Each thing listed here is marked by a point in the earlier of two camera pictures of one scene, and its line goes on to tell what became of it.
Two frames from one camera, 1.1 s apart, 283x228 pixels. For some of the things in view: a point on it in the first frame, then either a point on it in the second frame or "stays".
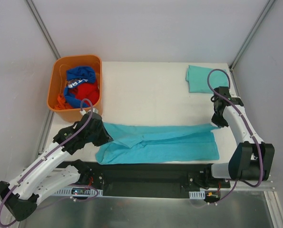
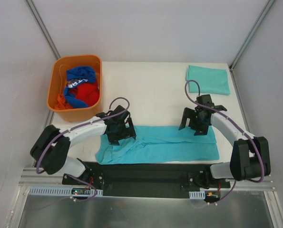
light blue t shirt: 137,143 stays
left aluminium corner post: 43,28 stays
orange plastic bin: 58,80 stays
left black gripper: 99,134 → 121,133
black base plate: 154,181 stays
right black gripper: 219,116 → 196,122
